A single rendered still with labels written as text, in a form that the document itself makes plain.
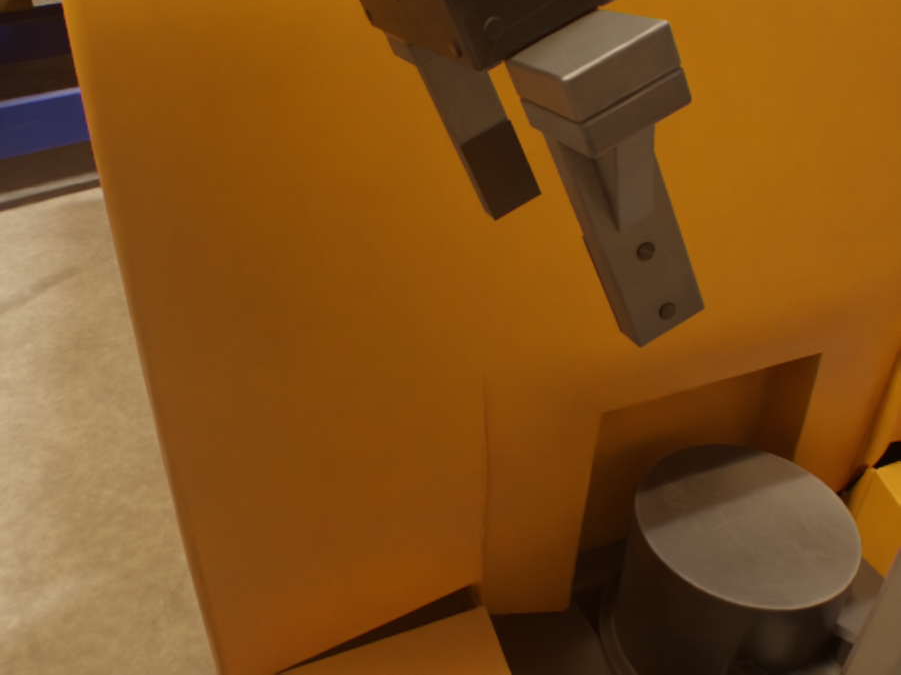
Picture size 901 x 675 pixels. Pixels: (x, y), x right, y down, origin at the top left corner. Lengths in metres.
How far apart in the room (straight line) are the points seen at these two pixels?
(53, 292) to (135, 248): 1.51
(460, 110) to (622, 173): 0.15
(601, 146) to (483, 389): 0.33
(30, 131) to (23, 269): 0.44
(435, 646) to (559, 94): 0.49
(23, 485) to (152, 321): 1.00
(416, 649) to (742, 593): 0.24
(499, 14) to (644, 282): 0.09
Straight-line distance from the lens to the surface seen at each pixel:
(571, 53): 0.20
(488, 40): 0.22
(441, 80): 0.35
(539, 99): 0.21
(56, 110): 2.37
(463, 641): 0.63
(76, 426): 1.52
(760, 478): 0.70
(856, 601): 0.85
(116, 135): 0.44
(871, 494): 0.86
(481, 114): 0.36
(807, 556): 0.65
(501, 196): 0.37
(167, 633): 1.16
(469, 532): 0.57
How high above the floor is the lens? 0.90
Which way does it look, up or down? 32 degrees down
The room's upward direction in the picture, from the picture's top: 1 degrees clockwise
